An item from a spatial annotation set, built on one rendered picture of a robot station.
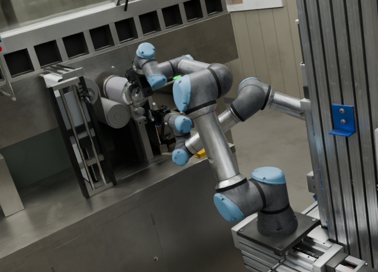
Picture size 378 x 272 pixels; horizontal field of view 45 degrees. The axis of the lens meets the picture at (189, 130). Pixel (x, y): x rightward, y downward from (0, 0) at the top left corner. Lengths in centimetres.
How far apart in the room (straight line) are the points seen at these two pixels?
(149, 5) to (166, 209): 116
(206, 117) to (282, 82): 365
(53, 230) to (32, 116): 71
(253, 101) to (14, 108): 122
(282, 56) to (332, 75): 359
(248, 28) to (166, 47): 264
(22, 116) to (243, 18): 336
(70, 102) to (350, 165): 119
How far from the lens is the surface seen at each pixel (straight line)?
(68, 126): 210
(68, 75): 214
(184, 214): 229
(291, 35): 492
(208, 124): 157
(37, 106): 249
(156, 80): 193
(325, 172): 167
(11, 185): 227
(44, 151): 255
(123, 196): 208
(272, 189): 163
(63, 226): 202
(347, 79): 147
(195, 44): 284
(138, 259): 225
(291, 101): 206
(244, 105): 191
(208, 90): 158
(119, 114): 228
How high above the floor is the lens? 180
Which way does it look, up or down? 20 degrees down
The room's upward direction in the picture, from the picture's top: 14 degrees counter-clockwise
